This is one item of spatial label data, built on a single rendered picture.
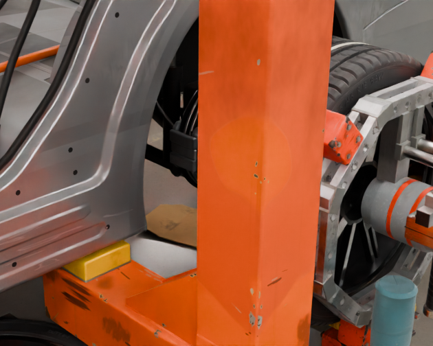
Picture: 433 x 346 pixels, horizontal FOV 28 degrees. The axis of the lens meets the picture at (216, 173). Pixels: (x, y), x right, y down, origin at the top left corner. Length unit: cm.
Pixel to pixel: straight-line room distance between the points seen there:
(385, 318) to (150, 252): 170
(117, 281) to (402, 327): 63
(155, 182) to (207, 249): 245
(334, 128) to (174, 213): 209
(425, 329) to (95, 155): 159
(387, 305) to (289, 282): 36
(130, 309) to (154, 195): 205
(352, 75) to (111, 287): 70
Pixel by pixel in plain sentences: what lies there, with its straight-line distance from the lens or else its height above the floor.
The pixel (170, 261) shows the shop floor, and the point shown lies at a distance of 338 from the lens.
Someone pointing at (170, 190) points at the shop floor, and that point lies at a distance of 394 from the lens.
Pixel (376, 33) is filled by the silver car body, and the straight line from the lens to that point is 253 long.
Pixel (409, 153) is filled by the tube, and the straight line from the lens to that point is 186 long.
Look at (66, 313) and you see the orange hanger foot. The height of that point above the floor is 57.
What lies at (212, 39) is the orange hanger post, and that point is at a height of 133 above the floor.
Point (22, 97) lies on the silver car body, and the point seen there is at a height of 102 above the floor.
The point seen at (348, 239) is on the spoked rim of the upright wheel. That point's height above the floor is 74.
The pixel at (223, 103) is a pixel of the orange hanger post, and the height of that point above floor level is 123.
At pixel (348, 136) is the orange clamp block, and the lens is 170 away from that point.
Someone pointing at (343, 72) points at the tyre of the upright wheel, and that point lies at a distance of 182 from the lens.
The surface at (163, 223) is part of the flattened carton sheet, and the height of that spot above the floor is 2.
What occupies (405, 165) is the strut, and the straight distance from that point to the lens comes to 194.
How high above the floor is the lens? 172
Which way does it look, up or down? 25 degrees down
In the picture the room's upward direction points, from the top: 1 degrees clockwise
